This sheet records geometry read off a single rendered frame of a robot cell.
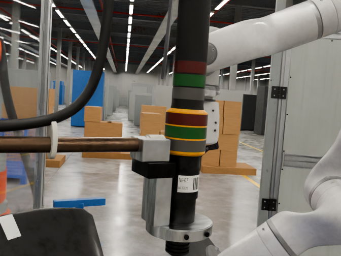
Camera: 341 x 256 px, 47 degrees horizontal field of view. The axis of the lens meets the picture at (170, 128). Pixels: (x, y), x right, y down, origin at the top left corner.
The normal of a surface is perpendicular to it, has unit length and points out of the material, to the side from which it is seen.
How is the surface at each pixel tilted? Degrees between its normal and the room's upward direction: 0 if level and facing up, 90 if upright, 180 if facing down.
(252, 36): 74
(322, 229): 118
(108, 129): 90
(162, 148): 90
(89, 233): 35
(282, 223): 59
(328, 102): 90
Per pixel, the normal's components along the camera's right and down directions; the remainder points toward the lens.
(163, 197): 0.49, 0.10
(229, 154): 0.11, 0.08
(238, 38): 0.18, -0.14
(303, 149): -0.10, 0.07
